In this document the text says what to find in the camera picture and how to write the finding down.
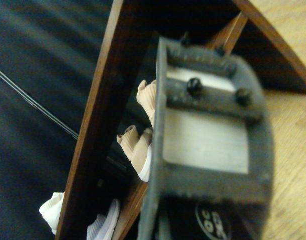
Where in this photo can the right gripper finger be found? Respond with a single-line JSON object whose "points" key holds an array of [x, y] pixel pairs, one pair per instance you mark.
{"points": [[210, 105]]}

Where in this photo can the beige shoe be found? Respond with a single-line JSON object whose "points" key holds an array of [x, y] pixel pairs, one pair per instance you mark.
{"points": [[140, 152], [148, 98]]}

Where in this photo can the brown shoe rack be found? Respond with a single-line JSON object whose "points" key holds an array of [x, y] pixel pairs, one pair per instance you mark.
{"points": [[105, 100]]}

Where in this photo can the lilac shoe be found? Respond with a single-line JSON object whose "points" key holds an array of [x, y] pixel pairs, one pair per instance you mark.
{"points": [[104, 222]]}

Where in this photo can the black curtain stand pole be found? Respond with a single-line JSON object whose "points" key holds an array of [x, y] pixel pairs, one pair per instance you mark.
{"points": [[35, 103]]}

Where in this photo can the white shoe with red mark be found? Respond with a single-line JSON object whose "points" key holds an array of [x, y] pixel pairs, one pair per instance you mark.
{"points": [[51, 210]]}

